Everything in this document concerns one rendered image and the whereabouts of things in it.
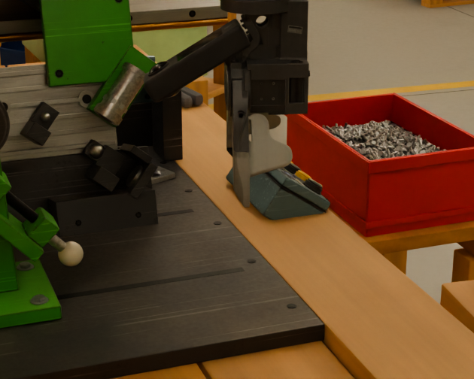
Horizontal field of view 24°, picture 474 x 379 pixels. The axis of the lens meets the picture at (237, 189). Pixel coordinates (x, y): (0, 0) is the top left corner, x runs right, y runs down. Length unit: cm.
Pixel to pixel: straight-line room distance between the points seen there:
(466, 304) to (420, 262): 216
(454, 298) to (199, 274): 32
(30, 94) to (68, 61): 7
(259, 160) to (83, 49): 42
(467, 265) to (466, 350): 61
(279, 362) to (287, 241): 26
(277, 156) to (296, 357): 21
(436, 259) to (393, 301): 231
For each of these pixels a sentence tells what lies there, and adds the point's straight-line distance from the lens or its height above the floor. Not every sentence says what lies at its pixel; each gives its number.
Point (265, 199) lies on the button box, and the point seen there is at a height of 92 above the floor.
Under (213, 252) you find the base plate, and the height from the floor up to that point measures 90.
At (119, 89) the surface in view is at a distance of 141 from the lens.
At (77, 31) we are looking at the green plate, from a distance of 143.
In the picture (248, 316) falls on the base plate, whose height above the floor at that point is 90.
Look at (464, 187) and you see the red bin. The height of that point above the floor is 86.
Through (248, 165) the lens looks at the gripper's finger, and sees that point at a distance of 108.
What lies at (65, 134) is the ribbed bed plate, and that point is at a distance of 145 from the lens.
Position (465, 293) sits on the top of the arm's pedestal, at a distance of 137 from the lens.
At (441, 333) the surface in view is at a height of 90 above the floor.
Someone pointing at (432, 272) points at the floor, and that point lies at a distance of 344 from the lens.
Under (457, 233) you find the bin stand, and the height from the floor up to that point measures 79.
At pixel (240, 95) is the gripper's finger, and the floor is 115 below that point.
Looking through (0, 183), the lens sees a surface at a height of 105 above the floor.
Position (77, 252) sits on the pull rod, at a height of 95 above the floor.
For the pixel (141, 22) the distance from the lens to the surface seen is 158.
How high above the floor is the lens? 145
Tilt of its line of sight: 21 degrees down
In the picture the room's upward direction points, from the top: straight up
